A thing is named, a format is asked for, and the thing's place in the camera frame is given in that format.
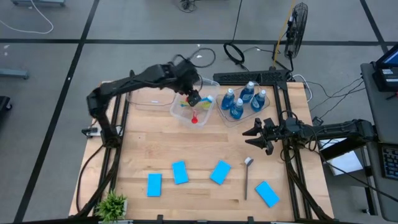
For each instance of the blue dish soap bottle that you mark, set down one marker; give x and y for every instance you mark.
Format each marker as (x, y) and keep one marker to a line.
(227, 102)
(257, 104)
(247, 95)
(236, 111)

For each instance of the black desk beam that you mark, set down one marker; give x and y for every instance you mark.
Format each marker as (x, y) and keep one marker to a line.
(342, 151)

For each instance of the black aluminium table frame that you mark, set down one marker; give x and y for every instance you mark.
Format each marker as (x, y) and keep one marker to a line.
(297, 194)

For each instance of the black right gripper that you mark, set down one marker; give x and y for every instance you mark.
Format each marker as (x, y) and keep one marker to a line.
(273, 132)

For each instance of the white paper sheet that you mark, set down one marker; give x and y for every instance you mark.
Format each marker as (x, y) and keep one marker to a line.
(348, 165)

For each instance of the red toothbrush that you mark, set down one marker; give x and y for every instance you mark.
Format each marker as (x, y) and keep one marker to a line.
(194, 119)

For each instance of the grey metal bar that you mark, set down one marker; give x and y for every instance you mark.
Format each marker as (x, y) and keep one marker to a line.
(14, 73)

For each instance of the black keyboard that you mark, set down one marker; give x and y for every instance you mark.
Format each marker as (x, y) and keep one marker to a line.
(390, 161)

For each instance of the black perforated box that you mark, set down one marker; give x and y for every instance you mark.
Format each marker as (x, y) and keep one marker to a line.
(248, 76)

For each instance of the black laptop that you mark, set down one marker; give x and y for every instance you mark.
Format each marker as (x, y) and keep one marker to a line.
(385, 79)

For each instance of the deep clear plastic bin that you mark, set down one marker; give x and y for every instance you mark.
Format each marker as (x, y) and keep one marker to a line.
(180, 116)

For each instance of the black floor fan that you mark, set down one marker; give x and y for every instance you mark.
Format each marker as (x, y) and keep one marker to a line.
(297, 28)

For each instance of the grey desk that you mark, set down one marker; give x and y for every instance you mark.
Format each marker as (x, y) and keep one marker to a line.
(388, 199)
(379, 112)

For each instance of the blue sponge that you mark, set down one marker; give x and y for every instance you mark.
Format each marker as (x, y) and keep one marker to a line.
(220, 172)
(154, 185)
(180, 172)
(267, 194)

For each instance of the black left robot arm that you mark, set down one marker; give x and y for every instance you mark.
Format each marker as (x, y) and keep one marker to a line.
(140, 79)

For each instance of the small green potted plant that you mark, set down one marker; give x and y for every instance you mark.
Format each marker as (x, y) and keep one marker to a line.
(112, 207)

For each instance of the yellow-green dish brush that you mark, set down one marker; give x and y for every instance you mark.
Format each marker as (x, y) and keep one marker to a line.
(206, 105)

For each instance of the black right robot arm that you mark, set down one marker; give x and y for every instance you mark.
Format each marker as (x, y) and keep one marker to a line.
(335, 130)

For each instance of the blue dish brush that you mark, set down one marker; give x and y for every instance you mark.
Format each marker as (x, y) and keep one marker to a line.
(209, 99)

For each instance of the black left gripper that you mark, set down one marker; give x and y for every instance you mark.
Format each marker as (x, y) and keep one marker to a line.
(194, 98)

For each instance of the grey dish brush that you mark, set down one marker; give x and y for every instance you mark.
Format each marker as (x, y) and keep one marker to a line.
(246, 180)

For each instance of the shallow clear plastic tray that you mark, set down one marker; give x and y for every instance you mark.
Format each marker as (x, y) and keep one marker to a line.
(149, 99)
(245, 119)

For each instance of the black floor object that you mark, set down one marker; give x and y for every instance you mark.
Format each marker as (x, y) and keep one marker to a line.
(3, 105)

